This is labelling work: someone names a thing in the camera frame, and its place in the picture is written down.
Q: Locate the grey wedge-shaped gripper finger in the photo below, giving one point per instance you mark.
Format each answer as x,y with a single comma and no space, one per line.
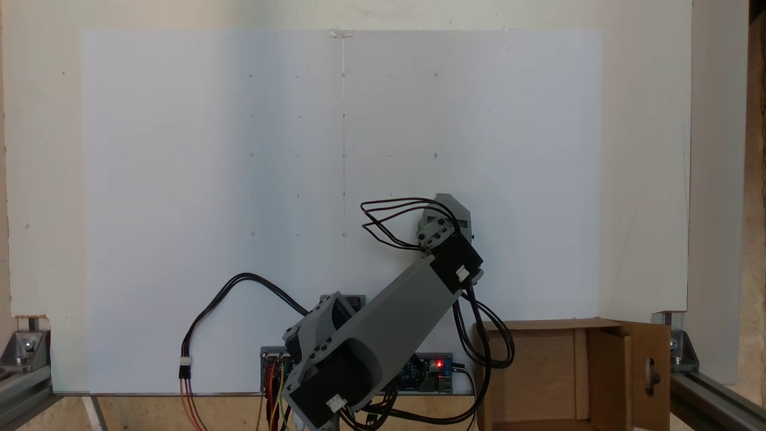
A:
464,213

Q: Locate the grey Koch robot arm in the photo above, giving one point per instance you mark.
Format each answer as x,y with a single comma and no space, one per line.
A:
383,323

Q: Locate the blue circuit board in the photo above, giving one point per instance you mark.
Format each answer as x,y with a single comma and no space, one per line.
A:
431,371

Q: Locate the brown cardboard box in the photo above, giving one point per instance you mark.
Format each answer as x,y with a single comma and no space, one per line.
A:
538,383

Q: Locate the clear tape strip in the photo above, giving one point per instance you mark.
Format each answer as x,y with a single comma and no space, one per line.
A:
341,34

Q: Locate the white paper sheet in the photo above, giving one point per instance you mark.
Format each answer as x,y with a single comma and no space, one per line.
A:
179,179

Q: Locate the metal corner bracket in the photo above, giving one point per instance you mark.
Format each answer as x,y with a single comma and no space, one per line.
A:
27,347
682,350

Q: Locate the aluminium frame rail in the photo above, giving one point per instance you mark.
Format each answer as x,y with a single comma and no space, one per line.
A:
24,395
718,401

